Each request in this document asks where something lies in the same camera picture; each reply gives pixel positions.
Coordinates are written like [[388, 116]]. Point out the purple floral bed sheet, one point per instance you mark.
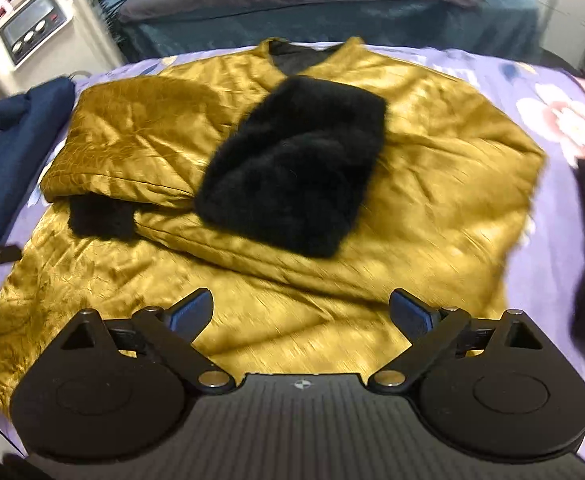
[[543, 269]]

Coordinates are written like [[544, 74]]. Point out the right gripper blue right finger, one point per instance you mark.
[[411, 316]]

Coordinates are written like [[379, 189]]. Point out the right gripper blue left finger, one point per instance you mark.
[[191, 315]]

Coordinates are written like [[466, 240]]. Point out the navy blue folded garment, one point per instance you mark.
[[29, 124]]

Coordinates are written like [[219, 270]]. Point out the teal bed skirt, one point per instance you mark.
[[500, 28]]

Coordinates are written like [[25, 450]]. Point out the white appliance with knobs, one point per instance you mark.
[[31, 25]]

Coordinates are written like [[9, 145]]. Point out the gold satin jacket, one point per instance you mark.
[[448, 199]]

